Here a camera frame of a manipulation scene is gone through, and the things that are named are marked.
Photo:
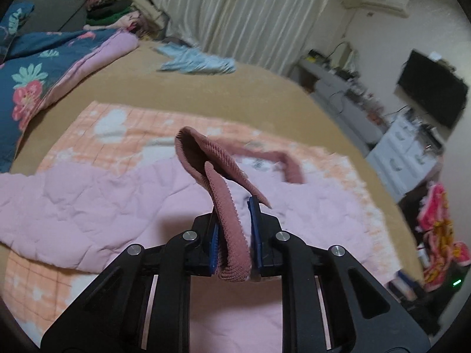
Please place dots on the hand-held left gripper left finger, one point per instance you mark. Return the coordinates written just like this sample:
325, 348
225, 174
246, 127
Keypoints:
213, 253

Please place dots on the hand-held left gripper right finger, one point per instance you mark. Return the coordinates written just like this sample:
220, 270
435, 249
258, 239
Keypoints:
256, 235

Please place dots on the pink quilted jacket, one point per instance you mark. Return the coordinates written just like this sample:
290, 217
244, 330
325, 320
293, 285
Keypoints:
110, 206

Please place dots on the pile of clothes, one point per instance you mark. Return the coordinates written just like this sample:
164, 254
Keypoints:
117, 14

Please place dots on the bed with tan sheet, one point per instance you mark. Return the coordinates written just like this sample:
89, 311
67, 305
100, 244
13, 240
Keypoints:
239, 95

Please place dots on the orange checked blanket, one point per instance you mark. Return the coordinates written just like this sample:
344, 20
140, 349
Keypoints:
128, 128

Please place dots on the grey desk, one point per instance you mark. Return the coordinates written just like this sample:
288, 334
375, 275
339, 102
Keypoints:
331, 92

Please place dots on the white drawer cabinet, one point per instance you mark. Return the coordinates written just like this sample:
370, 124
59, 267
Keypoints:
401, 154

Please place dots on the pink and yellow cloth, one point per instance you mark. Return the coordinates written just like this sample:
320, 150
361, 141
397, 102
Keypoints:
438, 228

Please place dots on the light blue garment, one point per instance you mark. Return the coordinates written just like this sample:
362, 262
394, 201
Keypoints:
191, 60

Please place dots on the cream curtain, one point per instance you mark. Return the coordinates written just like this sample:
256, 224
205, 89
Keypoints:
239, 11

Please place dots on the black television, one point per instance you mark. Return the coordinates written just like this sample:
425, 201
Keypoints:
430, 88

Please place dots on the blue floral quilt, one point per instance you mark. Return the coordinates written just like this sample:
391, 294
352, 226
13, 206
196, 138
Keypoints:
33, 92

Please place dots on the white air conditioner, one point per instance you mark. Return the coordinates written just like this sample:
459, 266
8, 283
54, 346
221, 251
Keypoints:
384, 2

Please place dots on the grey cushion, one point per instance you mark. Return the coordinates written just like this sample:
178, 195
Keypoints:
55, 5

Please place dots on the blue floral pillow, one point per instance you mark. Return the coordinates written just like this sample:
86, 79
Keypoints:
13, 25

